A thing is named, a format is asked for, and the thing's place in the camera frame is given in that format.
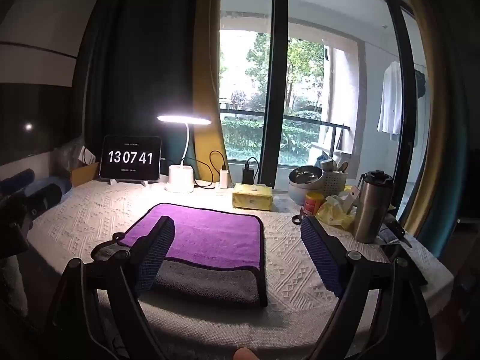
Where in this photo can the white slotted basket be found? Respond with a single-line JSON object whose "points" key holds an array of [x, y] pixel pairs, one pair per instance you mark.
{"points": [[334, 184]]}

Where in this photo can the stainless steel bowl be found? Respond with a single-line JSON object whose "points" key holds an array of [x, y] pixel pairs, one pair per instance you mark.
{"points": [[305, 175]]}

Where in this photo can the grey bowl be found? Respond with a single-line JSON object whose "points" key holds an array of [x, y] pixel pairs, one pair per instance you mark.
{"points": [[298, 193]]}

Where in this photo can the blue bowl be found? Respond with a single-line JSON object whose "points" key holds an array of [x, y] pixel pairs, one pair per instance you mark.
{"points": [[63, 188]]}

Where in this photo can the yellow plastic bag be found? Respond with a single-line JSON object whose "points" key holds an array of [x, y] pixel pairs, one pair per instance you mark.
{"points": [[333, 213]]}

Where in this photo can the purple and grey microfiber towel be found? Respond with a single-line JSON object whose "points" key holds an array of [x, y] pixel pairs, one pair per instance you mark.
{"points": [[210, 236]]}

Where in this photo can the stainless steel bottle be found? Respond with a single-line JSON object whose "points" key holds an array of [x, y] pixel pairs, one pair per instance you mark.
{"points": [[369, 213]]}

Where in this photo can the white desk lamp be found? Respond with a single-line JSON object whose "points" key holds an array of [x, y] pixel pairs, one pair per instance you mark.
{"points": [[180, 180]]}

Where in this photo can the white charger plug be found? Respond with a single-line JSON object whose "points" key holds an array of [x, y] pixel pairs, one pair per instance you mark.
{"points": [[224, 179]]}

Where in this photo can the tablet with clock display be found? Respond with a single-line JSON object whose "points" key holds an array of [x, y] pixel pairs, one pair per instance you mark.
{"points": [[130, 156]]}

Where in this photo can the dark wall screen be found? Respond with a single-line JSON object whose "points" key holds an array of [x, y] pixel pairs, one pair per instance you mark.
{"points": [[33, 120]]}

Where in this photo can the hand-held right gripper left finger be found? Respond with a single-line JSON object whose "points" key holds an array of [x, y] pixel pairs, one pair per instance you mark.
{"points": [[155, 255]]}

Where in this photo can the white hanging shirt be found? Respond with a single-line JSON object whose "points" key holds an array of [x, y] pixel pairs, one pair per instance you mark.
{"points": [[390, 101]]}

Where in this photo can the small black tool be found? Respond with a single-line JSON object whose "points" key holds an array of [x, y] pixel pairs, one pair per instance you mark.
{"points": [[299, 219]]}

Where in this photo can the balcony railing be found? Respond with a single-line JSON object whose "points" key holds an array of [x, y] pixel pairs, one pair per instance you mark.
{"points": [[300, 118]]}

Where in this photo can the yellow tissue pack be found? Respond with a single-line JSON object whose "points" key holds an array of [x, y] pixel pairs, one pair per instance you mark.
{"points": [[252, 197]]}

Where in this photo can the white power strip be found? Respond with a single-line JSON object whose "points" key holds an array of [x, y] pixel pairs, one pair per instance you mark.
{"points": [[225, 191]]}

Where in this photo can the white tablet stand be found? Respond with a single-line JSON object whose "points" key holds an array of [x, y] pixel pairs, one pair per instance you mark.
{"points": [[127, 182]]}

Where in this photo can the dark green curtain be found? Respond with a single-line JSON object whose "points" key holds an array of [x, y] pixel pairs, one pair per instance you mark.
{"points": [[142, 63]]}

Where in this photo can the white textured tablecloth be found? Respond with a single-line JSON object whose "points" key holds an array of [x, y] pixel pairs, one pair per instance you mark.
{"points": [[292, 270]]}

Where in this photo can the black window frame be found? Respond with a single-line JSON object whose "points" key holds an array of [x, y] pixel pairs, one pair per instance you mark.
{"points": [[275, 82]]}

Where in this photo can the yellow curtain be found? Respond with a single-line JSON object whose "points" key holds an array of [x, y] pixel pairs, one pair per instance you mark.
{"points": [[431, 82], [208, 82]]}

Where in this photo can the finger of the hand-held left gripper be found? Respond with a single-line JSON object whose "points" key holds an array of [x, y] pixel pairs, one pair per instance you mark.
{"points": [[45, 198]]}

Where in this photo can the teal curtain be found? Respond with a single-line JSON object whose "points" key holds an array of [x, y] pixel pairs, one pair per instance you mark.
{"points": [[455, 165]]}

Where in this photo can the dark hanging garment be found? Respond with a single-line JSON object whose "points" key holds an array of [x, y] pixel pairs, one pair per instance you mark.
{"points": [[420, 82]]}

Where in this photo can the clear plastic bag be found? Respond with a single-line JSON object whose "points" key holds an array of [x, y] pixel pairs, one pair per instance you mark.
{"points": [[65, 157]]}

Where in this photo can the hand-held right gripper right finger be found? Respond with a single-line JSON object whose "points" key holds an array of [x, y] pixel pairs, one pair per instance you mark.
{"points": [[322, 258]]}

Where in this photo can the orange lidded can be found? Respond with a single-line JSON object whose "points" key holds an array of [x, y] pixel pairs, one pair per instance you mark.
{"points": [[313, 203]]}

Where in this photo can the cardboard box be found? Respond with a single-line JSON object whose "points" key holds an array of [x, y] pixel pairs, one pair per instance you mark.
{"points": [[84, 175]]}

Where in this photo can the dark blue roll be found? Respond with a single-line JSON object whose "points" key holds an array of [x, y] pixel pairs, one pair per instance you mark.
{"points": [[17, 180]]}

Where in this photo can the person's right hand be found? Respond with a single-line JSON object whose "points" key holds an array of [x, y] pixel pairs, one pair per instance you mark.
{"points": [[244, 354]]}

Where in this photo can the black power adapter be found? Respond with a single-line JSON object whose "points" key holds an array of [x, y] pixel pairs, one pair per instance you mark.
{"points": [[248, 175]]}

